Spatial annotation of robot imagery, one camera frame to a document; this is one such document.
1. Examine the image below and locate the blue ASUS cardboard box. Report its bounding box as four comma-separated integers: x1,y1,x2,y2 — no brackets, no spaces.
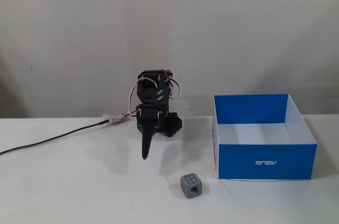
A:
211,94,318,180

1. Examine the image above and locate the gray 3D printed block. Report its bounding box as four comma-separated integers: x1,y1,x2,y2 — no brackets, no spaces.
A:
180,173,201,200

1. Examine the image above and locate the black power cable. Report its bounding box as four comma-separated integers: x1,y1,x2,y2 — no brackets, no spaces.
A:
0,119,111,156

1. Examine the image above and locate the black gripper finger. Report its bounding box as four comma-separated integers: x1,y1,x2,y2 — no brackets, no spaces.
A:
142,126,152,160
147,125,157,160

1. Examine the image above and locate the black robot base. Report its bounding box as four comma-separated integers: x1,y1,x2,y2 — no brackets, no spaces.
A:
158,112,183,138

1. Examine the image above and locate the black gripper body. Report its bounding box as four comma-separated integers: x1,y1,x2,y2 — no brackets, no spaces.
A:
135,103,169,132

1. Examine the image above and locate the white tape cable joint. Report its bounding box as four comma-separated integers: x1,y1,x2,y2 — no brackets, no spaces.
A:
102,112,126,124

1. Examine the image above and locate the red white black wire bundle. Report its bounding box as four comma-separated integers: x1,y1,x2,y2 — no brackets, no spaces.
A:
122,73,183,119

